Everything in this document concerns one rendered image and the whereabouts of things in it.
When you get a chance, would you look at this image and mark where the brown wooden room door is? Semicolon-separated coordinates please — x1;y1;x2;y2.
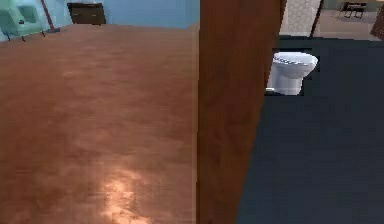
195;0;288;224

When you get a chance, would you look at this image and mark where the white toilet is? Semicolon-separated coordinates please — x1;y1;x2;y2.
265;51;319;97

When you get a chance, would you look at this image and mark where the dark brown chest of drawers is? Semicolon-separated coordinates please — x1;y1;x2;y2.
66;2;107;26

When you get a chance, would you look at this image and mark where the brown floor lamp pole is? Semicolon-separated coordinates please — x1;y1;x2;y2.
40;0;61;34

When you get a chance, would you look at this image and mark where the black chair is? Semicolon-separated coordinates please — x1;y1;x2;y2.
339;1;368;20

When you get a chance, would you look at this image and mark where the pale green sofa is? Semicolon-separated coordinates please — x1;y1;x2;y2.
0;0;47;43

